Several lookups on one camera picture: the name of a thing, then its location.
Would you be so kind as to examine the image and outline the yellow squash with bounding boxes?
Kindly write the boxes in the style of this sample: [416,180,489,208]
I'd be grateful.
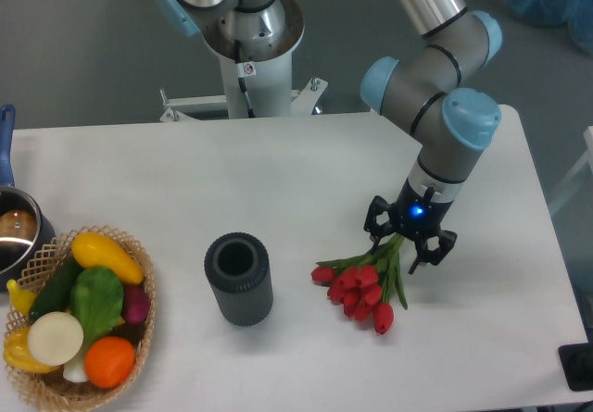
[70,231,145,285]

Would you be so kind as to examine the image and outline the green lettuce leaf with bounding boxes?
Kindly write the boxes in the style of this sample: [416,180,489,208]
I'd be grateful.
[69,267,124,349]

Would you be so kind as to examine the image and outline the yellow bell pepper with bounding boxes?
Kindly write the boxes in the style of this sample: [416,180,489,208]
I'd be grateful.
[4,328,59,374]

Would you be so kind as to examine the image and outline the white frame at right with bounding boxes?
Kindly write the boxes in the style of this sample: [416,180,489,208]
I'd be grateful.
[548,126,592,217]

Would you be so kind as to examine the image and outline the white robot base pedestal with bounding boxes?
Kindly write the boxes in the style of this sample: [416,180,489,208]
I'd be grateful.
[159,52,328,122]

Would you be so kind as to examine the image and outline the purple radish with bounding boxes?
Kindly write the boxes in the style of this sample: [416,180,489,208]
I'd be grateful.
[121,285,151,324]

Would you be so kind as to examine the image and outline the black device at edge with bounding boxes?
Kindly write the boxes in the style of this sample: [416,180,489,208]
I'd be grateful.
[558,343,592,392]

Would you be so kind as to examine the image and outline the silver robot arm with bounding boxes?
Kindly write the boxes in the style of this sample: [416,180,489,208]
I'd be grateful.
[155,0,502,265]

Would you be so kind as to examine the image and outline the white onion half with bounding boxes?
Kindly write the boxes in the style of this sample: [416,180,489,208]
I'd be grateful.
[27,311,83,366]

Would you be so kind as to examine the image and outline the dark green cucumber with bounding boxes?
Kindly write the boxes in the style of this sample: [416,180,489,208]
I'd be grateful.
[28,256,82,324]

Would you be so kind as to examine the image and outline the blue handled saucepan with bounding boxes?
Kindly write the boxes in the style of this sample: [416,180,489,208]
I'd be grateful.
[1,104,55,293]

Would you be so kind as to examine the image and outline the orange fruit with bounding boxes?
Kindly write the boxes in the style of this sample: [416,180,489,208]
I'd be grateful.
[84,336,135,389]

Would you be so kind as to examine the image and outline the dark grey ribbed vase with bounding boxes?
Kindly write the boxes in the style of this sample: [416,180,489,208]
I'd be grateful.
[204,232,273,327]

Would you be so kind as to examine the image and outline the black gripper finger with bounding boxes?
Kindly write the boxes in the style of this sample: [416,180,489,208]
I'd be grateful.
[363,195,392,253]
[409,231,458,274]

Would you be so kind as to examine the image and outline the red tulip bouquet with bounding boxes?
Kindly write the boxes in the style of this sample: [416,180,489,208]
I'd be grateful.
[310,234,408,335]

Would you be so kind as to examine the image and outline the woven wicker basket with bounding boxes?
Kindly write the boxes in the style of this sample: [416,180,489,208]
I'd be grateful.
[5,226,156,411]

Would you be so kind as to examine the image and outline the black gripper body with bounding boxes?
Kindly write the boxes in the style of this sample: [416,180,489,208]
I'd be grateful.
[387,181,456,247]

